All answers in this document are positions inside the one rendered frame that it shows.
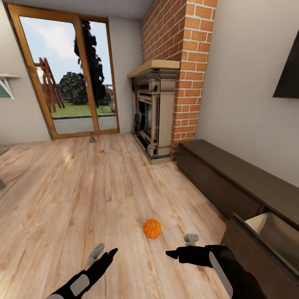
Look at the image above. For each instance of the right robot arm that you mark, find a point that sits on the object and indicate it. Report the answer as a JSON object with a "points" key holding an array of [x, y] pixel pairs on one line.
{"points": [[238, 283]]}

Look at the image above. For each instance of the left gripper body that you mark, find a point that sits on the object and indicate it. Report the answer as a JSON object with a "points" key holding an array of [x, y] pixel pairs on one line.
{"points": [[102, 264]]}

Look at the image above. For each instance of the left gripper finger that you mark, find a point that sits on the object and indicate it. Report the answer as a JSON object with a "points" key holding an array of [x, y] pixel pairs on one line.
{"points": [[112, 252]]}

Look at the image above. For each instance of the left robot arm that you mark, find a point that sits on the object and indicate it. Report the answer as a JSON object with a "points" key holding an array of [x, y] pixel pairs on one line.
{"points": [[84, 280]]}

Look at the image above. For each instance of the countertop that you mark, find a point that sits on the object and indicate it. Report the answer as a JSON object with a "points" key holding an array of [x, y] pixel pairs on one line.
{"points": [[154, 64]]}

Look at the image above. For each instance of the pumpkin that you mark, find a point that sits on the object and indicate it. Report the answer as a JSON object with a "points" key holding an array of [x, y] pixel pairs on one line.
{"points": [[152, 229]]}

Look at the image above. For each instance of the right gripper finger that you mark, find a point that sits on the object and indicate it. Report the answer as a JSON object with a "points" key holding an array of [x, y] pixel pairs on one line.
{"points": [[173, 253]]}

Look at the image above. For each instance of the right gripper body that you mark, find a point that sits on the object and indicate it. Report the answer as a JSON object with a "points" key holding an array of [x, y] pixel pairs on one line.
{"points": [[189, 254]]}

